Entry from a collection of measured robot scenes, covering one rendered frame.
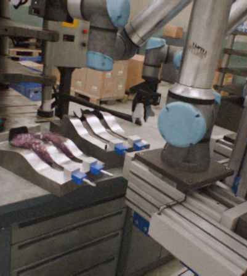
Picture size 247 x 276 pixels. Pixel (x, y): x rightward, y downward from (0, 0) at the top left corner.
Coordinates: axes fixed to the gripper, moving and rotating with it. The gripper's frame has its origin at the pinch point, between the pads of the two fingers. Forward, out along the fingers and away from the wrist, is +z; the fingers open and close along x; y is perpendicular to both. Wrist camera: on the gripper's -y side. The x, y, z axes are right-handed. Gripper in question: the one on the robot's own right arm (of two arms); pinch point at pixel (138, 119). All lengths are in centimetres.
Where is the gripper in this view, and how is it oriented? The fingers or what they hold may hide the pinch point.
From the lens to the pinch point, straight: 146.2
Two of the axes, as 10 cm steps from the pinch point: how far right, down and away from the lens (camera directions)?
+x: 7.6, -1.2, 6.4
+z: -1.5, 9.2, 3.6
